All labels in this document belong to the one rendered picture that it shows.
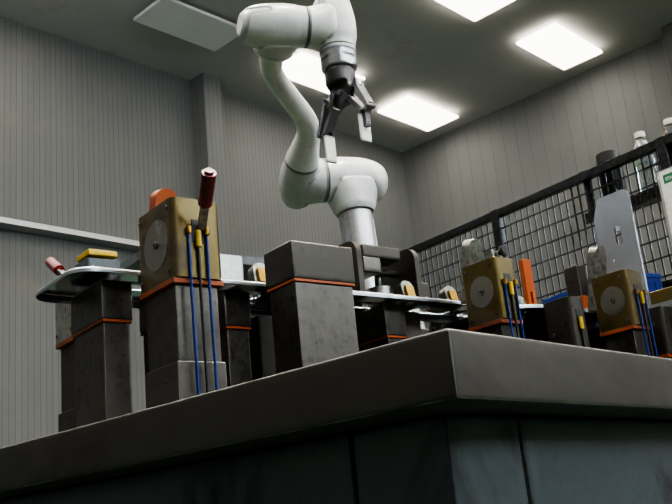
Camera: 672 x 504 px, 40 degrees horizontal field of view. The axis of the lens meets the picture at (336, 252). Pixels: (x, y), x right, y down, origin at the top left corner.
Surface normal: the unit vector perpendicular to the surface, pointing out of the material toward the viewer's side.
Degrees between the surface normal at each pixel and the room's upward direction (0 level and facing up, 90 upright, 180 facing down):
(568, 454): 90
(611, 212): 90
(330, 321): 90
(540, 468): 90
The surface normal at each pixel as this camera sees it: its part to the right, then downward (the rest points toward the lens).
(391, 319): 0.60, -0.29
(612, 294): -0.79, -0.10
